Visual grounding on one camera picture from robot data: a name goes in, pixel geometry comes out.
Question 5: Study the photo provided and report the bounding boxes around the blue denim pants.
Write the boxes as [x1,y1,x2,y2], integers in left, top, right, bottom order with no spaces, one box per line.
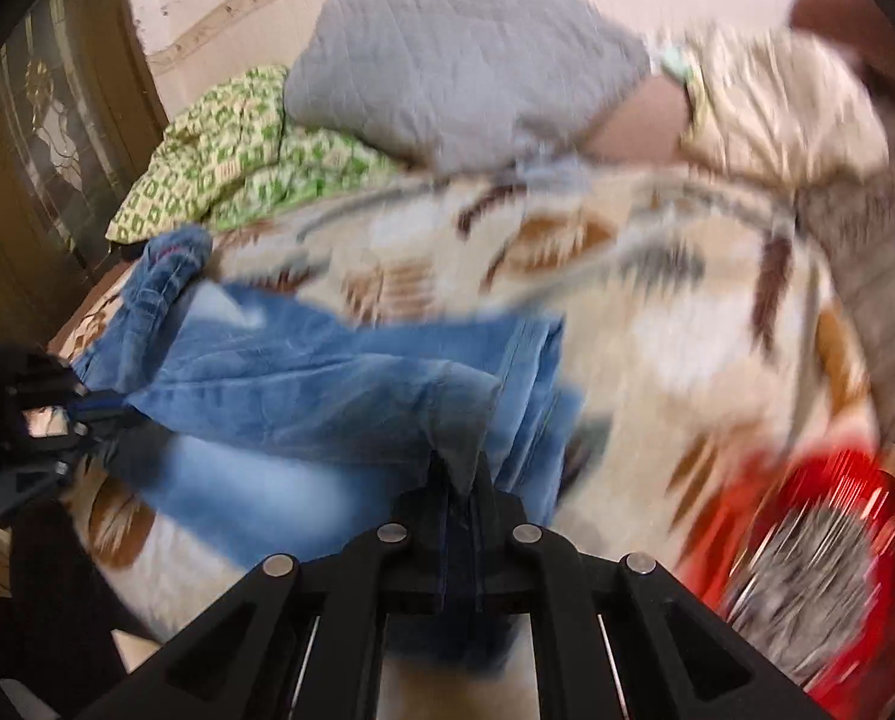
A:
[72,225,591,680]

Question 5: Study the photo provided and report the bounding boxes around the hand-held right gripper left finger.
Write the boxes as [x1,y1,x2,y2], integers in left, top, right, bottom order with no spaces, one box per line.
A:
[79,454,450,720]

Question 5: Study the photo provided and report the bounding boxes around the grey quilted pillow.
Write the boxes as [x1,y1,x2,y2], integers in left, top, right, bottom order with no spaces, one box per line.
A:
[282,0,654,173]

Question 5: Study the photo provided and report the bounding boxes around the green patterned cloth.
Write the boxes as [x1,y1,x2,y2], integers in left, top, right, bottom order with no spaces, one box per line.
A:
[106,64,411,245]

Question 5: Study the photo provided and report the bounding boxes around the person's black clothing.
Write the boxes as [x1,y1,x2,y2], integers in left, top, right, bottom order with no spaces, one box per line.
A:
[0,495,167,720]

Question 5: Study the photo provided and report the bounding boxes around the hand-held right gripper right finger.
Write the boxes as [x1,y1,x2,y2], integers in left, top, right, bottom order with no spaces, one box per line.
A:
[475,456,831,720]

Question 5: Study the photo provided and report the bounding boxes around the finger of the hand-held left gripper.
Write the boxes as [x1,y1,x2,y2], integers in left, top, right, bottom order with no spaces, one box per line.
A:
[8,356,129,422]
[12,420,122,485]

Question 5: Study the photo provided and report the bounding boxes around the cream patterned quilt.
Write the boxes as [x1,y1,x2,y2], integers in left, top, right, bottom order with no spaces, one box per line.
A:
[646,22,891,192]

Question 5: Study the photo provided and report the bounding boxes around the brown wooden door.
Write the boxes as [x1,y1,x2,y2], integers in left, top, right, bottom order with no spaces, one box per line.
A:
[0,0,170,361]

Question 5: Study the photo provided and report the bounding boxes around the pink pillow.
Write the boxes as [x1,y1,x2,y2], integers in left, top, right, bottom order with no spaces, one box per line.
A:
[586,79,692,166]

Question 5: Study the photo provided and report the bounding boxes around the cream leaf-printed blanket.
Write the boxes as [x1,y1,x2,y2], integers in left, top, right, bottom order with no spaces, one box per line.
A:
[46,165,884,720]

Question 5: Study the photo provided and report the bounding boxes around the brown cushion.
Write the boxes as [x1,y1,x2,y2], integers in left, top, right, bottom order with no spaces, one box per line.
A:
[788,0,895,83]

